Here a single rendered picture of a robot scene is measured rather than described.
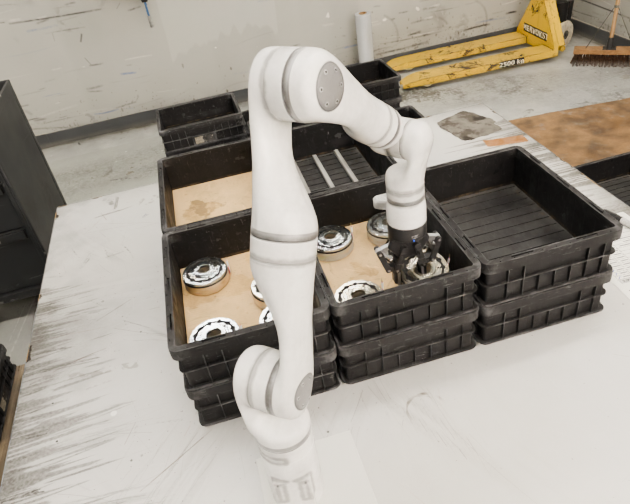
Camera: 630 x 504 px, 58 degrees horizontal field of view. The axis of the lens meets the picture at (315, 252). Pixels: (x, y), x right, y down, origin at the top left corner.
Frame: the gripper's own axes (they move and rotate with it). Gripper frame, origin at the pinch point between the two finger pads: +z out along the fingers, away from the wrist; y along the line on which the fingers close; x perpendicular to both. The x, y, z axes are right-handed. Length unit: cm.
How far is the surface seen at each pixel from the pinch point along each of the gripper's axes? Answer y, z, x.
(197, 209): -42, 5, 53
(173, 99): -62, 80, 339
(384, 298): -8.5, -5.3, -10.3
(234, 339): -36.8, -5.7, -10.9
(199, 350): -43.2, -5.4, -11.1
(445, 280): 3.5, -5.4, -10.1
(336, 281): -13.9, 4.2, 8.3
